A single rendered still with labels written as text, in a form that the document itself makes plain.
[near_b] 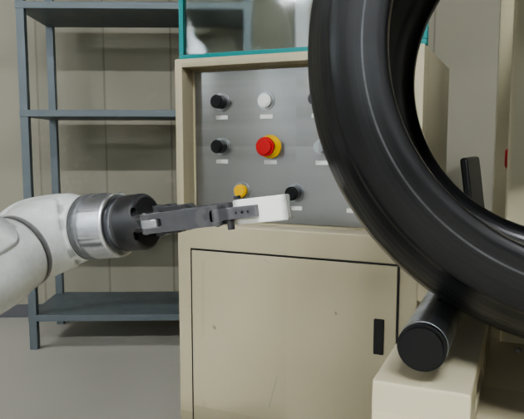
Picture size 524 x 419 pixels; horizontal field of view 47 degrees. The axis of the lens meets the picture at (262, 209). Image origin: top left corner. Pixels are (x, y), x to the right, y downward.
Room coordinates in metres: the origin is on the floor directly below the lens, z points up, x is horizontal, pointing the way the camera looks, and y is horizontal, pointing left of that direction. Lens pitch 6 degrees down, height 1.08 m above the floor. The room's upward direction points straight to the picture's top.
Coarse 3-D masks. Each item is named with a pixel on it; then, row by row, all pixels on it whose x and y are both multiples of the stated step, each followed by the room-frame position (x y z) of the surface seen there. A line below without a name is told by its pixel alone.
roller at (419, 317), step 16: (432, 304) 0.59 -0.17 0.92; (448, 304) 0.60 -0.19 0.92; (416, 320) 0.54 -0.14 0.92; (432, 320) 0.54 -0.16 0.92; (448, 320) 0.56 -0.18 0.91; (400, 336) 0.53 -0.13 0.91; (416, 336) 0.52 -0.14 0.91; (432, 336) 0.52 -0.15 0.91; (448, 336) 0.53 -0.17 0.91; (400, 352) 0.53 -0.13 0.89; (416, 352) 0.52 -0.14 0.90; (432, 352) 0.52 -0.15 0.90; (416, 368) 0.53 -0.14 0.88; (432, 368) 0.52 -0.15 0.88
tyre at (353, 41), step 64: (320, 0) 0.58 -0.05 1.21; (384, 0) 0.53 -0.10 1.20; (320, 64) 0.57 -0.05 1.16; (384, 64) 0.53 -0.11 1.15; (320, 128) 0.58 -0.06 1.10; (384, 128) 0.53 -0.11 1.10; (384, 192) 0.53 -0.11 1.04; (448, 192) 0.53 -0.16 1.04; (448, 256) 0.51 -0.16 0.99; (512, 256) 0.49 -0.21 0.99; (512, 320) 0.51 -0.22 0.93
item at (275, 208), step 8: (240, 200) 0.72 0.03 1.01; (248, 200) 0.72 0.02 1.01; (256, 200) 0.72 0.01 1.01; (264, 200) 0.71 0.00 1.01; (272, 200) 0.71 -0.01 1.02; (280, 200) 0.70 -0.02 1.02; (264, 208) 0.71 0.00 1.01; (272, 208) 0.71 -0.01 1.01; (280, 208) 0.70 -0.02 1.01; (288, 208) 0.70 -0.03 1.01; (264, 216) 0.71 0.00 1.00; (272, 216) 0.71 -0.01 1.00; (280, 216) 0.70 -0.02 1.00; (288, 216) 0.70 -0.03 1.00
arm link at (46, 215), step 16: (16, 208) 0.80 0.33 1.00; (32, 208) 0.79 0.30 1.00; (48, 208) 0.79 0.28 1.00; (64, 208) 0.80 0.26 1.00; (32, 224) 0.76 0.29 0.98; (48, 224) 0.77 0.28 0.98; (64, 224) 0.78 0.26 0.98; (48, 240) 0.76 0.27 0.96; (64, 240) 0.78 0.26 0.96; (48, 256) 0.76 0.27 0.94; (64, 256) 0.78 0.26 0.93; (80, 256) 0.80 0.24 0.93; (48, 272) 0.77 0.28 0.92
